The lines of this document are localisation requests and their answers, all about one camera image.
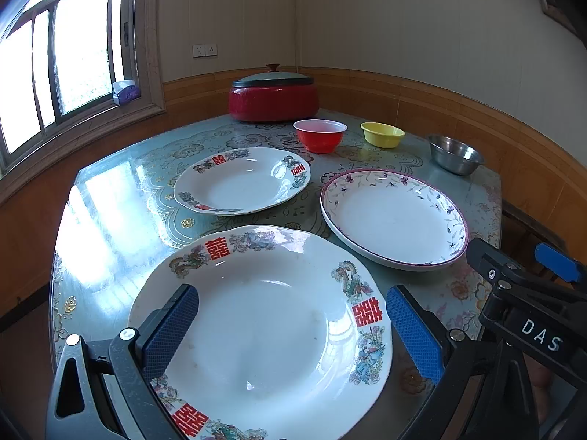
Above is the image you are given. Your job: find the purple-rimmed white plate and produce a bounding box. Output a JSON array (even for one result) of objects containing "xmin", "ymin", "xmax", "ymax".
[{"xmin": 320, "ymin": 169, "xmax": 470, "ymax": 271}]

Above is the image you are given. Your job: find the stainless steel bowl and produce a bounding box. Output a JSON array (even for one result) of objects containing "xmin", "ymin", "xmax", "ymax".
[{"xmin": 427, "ymin": 134, "xmax": 485, "ymax": 177}]

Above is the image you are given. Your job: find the large floral double-happiness plate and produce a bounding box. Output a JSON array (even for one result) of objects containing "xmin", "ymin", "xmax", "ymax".
[{"xmin": 128, "ymin": 225, "xmax": 393, "ymax": 439}]

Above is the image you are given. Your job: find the small floral double-happiness plate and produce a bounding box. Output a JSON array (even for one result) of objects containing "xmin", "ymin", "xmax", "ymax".
[{"xmin": 173, "ymin": 147, "xmax": 310, "ymax": 216}]

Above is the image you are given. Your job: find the yellow plastic bowl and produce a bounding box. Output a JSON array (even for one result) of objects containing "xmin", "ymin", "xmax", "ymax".
[{"xmin": 361, "ymin": 121, "xmax": 405, "ymax": 149}]

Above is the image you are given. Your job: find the red plastic bowl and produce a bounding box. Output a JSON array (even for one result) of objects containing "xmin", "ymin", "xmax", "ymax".
[{"xmin": 293, "ymin": 118, "xmax": 347, "ymax": 154}]

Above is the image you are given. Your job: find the purple tissue pack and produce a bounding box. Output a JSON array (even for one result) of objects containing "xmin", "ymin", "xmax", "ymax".
[{"xmin": 112, "ymin": 80, "xmax": 141, "ymax": 106}]

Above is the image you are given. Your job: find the red electric cooking pot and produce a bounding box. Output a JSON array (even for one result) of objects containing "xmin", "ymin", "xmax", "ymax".
[{"xmin": 228, "ymin": 84, "xmax": 320, "ymax": 122}]

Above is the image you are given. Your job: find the grey pot lid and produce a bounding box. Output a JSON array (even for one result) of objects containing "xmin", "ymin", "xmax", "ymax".
[{"xmin": 232, "ymin": 64, "xmax": 314, "ymax": 88}]

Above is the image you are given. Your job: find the white wall socket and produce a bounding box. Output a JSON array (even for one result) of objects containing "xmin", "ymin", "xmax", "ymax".
[{"xmin": 192, "ymin": 44, "xmax": 218, "ymax": 59}]

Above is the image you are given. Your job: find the window with frame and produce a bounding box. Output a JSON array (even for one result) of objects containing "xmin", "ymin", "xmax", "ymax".
[{"xmin": 1, "ymin": 0, "xmax": 165, "ymax": 201}]

